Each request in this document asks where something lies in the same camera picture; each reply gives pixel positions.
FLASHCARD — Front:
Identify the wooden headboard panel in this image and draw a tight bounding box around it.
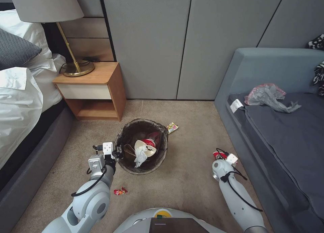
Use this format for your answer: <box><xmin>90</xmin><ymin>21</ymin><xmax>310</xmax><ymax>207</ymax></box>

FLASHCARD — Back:
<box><xmin>40</xmin><ymin>16</ymin><xmax>117</xmax><ymax>64</ymax></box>

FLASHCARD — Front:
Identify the crumpled white tissue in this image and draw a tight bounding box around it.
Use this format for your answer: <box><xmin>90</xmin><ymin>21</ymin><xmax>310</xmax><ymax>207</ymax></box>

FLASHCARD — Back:
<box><xmin>133</xmin><ymin>146</ymin><xmax>150</xmax><ymax>168</ymax></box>

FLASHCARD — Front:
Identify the dark grey pillow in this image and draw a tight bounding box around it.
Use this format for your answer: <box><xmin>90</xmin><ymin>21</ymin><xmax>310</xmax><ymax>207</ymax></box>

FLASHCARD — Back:
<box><xmin>0</xmin><ymin>28</ymin><xmax>43</xmax><ymax>70</ymax></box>

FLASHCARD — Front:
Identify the dark red snack bag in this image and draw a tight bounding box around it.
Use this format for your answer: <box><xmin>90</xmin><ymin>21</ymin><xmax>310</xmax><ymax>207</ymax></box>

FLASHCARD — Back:
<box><xmin>141</xmin><ymin>131</ymin><xmax>162</xmax><ymax>148</ymax></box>

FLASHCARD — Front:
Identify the white red paper bowl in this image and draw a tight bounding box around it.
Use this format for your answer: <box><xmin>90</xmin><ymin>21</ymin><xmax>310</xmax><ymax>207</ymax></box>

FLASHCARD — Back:
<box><xmin>134</xmin><ymin>139</ymin><xmax>157</xmax><ymax>158</ymax></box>

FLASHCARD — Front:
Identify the grey blue sofa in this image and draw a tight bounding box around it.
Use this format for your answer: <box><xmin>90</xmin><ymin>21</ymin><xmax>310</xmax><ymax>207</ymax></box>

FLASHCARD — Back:
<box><xmin>213</xmin><ymin>48</ymin><xmax>324</xmax><ymax>233</ymax></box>

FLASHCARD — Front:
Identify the wooden nightstand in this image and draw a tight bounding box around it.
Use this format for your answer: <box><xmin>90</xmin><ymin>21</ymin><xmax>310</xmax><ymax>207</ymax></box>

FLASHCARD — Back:
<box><xmin>52</xmin><ymin>62</ymin><xmax>127</xmax><ymax>122</ymax></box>

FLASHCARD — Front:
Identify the black lamp cable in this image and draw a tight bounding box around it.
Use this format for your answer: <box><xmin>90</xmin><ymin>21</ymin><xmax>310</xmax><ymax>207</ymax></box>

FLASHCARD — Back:
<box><xmin>59</xmin><ymin>56</ymin><xmax>100</xmax><ymax>75</ymax></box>

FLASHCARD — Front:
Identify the yellow green snack wrapper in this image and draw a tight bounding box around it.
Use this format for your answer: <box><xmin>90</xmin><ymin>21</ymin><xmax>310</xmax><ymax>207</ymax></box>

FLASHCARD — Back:
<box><xmin>165</xmin><ymin>122</ymin><xmax>181</xmax><ymax>135</ymax></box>

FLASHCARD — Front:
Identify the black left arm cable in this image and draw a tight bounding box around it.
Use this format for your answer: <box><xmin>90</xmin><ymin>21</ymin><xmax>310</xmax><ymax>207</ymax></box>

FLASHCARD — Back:
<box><xmin>71</xmin><ymin>164</ymin><xmax>109</xmax><ymax>197</ymax></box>

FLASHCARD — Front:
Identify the brass table lamp grey shade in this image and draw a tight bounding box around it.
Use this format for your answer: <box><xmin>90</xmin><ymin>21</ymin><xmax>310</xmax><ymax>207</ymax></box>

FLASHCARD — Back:
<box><xmin>7</xmin><ymin>0</ymin><xmax>96</xmax><ymax>78</ymax></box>

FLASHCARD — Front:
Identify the white robot front shell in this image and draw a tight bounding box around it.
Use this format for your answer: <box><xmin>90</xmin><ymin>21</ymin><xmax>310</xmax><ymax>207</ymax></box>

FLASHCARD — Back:
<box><xmin>112</xmin><ymin>207</ymin><xmax>224</xmax><ymax>233</ymax></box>

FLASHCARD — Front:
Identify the white duvet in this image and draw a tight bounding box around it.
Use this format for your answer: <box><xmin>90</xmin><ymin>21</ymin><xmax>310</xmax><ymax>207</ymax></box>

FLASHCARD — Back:
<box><xmin>0</xmin><ymin>53</ymin><xmax>67</xmax><ymax>169</ymax></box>

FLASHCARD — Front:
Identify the grey bed frame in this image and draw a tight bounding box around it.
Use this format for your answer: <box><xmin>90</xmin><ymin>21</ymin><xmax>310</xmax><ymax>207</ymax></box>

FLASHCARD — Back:
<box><xmin>0</xmin><ymin>101</ymin><xmax>75</xmax><ymax>233</ymax></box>

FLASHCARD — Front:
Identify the dark round trash bin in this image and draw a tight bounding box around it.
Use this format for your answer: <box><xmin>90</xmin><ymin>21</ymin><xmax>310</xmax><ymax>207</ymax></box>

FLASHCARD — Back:
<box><xmin>115</xmin><ymin>118</ymin><xmax>170</xmax><ymax>176</ymax></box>

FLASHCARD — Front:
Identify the dark grey sofa cushion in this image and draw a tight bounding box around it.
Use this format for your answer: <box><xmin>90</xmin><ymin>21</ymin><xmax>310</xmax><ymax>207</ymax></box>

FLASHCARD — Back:
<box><xmin>227</xmin><ymin>92</ymin><xmax>324</xmax><ymax>220</ymax></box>

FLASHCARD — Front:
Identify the white cushion label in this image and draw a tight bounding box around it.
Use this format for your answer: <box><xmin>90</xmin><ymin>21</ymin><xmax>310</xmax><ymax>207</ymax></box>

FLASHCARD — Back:
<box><xmin>229</xmin><ymin>98</ymin><xmax>244</xmax><ymax>112</ymax></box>

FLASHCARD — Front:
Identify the grey pink plastic bag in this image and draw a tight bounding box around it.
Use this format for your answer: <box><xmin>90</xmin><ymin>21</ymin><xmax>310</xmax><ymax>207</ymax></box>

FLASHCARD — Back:
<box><xmin>244</xmin><ymin>83</ymin><xmax>302</xmax><ymax>114</ymax></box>

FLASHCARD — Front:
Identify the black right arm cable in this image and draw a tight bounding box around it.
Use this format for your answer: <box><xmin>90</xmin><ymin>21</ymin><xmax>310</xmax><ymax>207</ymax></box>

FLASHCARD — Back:
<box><xmin>219</xmin><ymin>169</ymin><xmax>264</xmax><ymax>212</ymax></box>

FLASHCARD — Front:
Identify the black white patterned cloth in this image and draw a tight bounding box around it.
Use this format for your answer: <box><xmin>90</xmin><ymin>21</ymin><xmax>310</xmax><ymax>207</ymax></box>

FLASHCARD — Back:
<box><xmin>307</xmin><ymin>33</ymin><xmax>324</xmax><ymax>50</ymax></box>
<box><xmin>314</xmin><ymin>61</ymin><xmax>324</xmax><ymax>97</ymax></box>

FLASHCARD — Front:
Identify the white pillow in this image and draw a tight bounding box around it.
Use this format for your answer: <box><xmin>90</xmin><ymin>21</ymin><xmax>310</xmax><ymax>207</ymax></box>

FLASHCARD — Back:
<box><xmin>0</xmin><ymin>9</ymin><xmax>53</xmax><ymax>67</ymax></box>

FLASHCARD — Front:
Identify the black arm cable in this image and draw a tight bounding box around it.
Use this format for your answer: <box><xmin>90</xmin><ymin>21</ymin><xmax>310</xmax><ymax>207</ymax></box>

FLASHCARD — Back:
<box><xmin>71</xmin><ymin>164</ymin><xmax>109</xmax><ymax>197</ymax></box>
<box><xmin>219</xmin><ymin>169</ymin><xmax>264</xmax><ymax>212</ymax></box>

